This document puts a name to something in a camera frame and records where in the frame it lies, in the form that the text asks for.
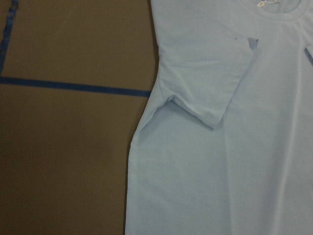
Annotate white garment tag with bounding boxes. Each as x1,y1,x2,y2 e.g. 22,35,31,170
257,0,280,8

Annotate light blue t-shirt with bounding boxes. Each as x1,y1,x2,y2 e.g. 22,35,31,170
125,0,313,235

